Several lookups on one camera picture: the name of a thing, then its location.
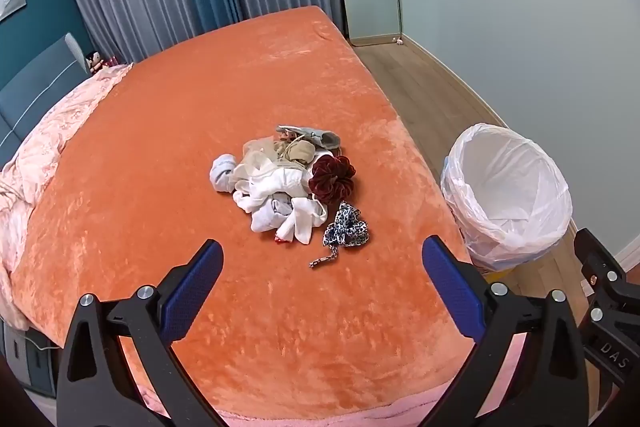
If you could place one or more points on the beige sock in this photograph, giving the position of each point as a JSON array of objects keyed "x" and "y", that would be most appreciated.
[{"x": 297, "y": 152}]

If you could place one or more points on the waste bin with white liner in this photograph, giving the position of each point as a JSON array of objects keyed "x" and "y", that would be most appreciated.
[{"x": 505, "y": 187}]

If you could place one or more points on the pink quilt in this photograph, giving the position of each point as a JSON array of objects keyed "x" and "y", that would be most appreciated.
[{"x": 50, "y": 132}]

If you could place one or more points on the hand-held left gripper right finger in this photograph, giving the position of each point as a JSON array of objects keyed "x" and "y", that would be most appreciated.
[{"x": 452, "y": 287}]

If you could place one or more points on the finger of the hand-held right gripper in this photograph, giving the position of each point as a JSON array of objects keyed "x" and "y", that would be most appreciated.
[{"x": 607, "y": 277}]

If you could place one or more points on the orange plush blanket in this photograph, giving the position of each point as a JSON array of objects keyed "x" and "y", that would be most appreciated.
[{"x": 250, "y": 82}]

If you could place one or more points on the cream mesh cloth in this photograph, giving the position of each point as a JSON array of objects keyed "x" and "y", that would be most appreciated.
[{"x": 257, "y": 152}]

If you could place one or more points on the small grey sock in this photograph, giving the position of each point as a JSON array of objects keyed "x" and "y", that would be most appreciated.
[{"x": 280, "y": 207}]

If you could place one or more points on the white sock with red toe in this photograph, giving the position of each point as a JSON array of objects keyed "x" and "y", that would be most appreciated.
[{"x": 305, "y": 219}]

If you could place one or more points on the plush toys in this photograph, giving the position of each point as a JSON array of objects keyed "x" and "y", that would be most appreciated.
[{"x": 97, "y": 61}]

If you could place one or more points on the pink bed sheet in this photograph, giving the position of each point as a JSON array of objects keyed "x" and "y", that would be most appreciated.
[{"x": 310, "y": 421}]

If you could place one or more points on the dark red scrunchie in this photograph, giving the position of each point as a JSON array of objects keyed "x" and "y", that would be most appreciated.
[{"x": 330, "y": 179}]

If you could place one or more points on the plain white sock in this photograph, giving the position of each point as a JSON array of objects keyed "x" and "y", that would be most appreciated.
[{"x": 265, "y": 219}]

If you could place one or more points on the grey nightstand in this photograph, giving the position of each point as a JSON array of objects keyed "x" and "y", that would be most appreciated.
[{"x": 25, "y": 367}]

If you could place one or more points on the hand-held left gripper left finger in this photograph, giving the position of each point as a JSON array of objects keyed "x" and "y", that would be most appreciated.
[{"x": 192, "y": 292}]

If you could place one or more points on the blue padded headboard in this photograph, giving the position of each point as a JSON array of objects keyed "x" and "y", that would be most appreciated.
[{"x": 35, "y": 77}]

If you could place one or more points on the leopard print scrunchie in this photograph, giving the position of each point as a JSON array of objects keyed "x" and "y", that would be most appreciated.
[{"x": 347, "y": 229}]

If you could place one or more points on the light blue sock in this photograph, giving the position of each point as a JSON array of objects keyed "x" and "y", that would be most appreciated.
[{"x": 222, "y": 172}]

